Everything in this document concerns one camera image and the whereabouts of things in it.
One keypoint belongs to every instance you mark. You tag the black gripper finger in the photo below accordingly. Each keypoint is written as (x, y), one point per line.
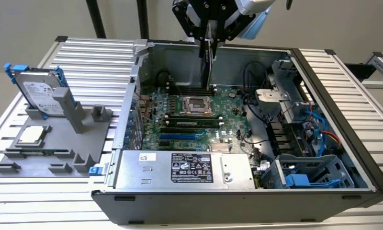
(186, 21)
(235, 31)

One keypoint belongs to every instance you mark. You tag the green graphics card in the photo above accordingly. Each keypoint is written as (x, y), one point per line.
(206, 72)

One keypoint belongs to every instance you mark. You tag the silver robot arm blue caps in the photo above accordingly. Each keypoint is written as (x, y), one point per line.
(258, 22)

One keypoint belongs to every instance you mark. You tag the black metal pole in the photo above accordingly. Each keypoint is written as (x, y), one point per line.
(142, 19)
(96, 19)

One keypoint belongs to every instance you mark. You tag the black RAM slots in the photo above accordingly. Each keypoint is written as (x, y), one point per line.
(188, 90)

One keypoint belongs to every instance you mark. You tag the silver metal drive cage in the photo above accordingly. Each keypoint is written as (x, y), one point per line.
(281, 95)

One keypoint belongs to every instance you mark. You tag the black table corner cap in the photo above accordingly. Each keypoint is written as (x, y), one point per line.
(61, 39)
(330, 51)

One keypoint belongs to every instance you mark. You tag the CPU socket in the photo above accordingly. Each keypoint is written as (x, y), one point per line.
(194, 105)

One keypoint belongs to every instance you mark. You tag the green motherboard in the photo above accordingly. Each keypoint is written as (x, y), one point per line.
(226, 115)

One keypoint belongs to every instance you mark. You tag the green RAM stick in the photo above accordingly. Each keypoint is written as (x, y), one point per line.
(34, 151)
(192, 123)

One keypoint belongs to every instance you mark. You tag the blue expansion slot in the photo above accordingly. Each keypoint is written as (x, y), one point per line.
(177, 137)

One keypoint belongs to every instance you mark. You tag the silver finned heat sink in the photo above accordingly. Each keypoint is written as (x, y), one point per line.
(221, 147)

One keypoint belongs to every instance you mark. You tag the hard disk in blue carrier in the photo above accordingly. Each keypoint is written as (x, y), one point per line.
(34, 88)

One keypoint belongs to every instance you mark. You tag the grey parts rack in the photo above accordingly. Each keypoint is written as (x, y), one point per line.
(82, 143)

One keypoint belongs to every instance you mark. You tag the grey disk bay cage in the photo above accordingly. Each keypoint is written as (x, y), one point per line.
(331, 163)

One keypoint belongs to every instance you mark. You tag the blue disk bay latch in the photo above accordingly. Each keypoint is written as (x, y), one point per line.
(297, 180)

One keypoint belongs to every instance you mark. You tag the silver power supply unit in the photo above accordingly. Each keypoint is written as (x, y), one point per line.
(146, 177)

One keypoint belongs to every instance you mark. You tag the silver CPU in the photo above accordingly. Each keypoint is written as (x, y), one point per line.
(33, 135)

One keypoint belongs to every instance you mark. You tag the blue plastic case latch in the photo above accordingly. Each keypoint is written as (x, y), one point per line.
(94, 170)

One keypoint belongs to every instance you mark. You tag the black open PC case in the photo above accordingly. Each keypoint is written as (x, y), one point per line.
(210, 206)

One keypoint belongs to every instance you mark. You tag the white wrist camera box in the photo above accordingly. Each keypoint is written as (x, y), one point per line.
(251, 6)

